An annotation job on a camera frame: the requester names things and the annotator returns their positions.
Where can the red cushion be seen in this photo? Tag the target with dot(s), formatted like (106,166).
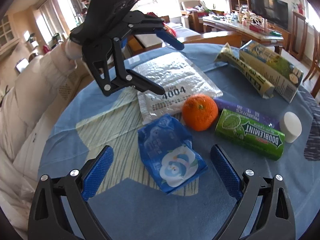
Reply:
(170,31)

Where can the wooden armchair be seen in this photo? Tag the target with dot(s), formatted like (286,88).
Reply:
(186,7)

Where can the white plastic cap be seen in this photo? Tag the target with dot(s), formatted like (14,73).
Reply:
(291,127)

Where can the person's left forearm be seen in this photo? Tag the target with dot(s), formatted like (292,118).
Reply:
(50,75)

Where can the orange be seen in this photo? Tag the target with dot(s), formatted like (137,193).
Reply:
(200,112)

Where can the person's white padded jacket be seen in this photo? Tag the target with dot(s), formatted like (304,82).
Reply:
(27,160)

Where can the red ornament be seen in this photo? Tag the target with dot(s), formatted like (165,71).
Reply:
(301,7)

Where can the blue tissue packet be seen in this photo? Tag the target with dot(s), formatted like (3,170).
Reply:
(170,155)

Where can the green and white carton box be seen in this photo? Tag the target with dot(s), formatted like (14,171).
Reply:
(277,77)

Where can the yellow snack bag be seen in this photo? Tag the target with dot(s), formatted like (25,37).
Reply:
(250,75)

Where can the blue patterned tablecloth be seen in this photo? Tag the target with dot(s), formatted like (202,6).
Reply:
(150,217)

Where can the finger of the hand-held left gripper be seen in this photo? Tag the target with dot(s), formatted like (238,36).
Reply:
(145,82)
(172,41)

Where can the silver foil pouch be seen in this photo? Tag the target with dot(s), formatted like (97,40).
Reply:
(175,77)

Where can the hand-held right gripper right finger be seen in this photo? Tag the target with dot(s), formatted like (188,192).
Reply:
(226,172)

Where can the purple packet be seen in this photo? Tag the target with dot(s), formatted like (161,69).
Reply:
(240,108)

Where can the wooden dining chair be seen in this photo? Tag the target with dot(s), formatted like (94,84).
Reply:
(313,65)

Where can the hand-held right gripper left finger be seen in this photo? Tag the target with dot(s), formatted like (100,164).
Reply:
(97,172)

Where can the pile of small household items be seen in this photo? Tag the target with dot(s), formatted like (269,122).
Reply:
(250,20)

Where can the wooden sofa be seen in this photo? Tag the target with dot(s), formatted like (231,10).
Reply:
(212,40)

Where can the window with red blind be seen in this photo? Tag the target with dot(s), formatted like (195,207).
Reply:
(162,0)

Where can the green gum packet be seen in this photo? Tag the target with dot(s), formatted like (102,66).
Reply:
(250,135)

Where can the wooden coffee table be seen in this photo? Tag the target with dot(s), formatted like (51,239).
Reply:
(220,27)

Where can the black television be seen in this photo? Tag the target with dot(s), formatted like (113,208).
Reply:
(270,10)

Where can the tall wooden stand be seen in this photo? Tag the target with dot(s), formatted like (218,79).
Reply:
(300,30)

